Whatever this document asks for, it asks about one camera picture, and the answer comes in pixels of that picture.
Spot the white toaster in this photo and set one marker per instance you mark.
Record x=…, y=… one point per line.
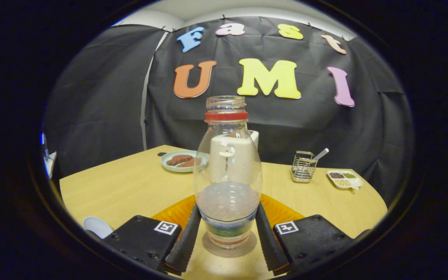
x=253, y=142

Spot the wooden table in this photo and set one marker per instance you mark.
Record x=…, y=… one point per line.
x=130, y=186

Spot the white cup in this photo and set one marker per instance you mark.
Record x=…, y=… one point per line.
x=96, y=227

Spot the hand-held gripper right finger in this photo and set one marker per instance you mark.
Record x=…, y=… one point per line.
x=265, y=245

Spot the pale green plate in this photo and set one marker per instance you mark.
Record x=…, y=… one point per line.
x=169, y=168

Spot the brown meat slice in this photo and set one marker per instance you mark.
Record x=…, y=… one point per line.
x=179, y=159
x=191, y=163

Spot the white divided snack dish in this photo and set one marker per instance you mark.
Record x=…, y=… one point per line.
x=344, y=181

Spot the clear plastic juice bottle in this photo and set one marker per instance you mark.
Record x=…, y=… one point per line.
x=228, y=202

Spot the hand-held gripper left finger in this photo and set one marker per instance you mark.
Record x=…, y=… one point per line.
x=187, y=245

